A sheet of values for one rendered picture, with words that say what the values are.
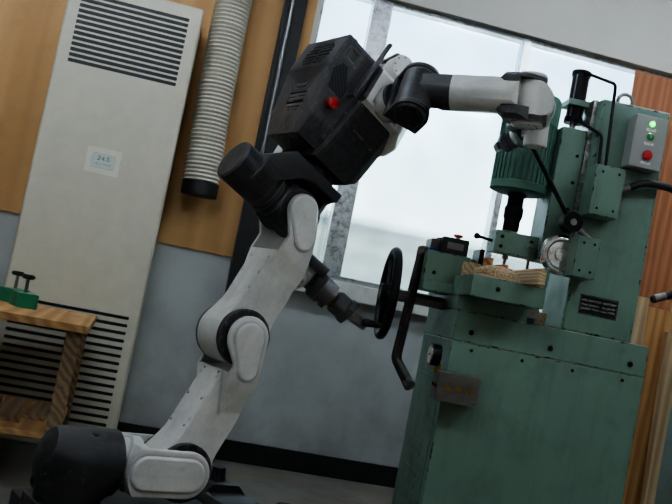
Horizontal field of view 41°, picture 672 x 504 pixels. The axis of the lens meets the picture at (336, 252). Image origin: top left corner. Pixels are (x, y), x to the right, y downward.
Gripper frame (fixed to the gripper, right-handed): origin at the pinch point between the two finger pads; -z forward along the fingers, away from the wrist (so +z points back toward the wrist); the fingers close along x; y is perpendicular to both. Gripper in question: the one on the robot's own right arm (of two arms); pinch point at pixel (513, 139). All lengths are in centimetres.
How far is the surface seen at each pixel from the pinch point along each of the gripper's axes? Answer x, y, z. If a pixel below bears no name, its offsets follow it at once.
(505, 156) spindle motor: 1.7, 3.4, -8.8
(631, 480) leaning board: -19, 152, -120
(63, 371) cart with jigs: 153, 2, -25
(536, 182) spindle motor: -2.3, 14.7, -5.8
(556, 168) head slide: -10.4, 13.7, -7.0
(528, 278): 20.1, 36.7, 18.1
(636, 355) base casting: -1, 72, 8
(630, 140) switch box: -31.6, 16.0, 1.4
